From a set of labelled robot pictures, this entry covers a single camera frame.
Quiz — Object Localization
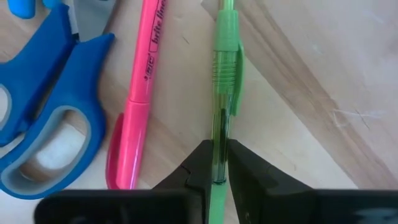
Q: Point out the translucent green pen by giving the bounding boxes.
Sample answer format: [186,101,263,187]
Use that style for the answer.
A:
[208,0,246,224]

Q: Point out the blue handled scissors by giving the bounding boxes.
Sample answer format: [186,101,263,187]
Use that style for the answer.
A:
[0,0,116,200]

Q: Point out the pink highlighter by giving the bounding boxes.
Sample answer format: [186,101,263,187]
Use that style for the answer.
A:
[105,0,169,190]

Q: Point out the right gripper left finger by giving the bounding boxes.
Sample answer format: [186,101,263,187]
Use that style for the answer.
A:
[152,139,214,224]

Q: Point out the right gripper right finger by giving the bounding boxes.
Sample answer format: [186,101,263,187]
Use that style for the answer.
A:
[228,139,315,224]

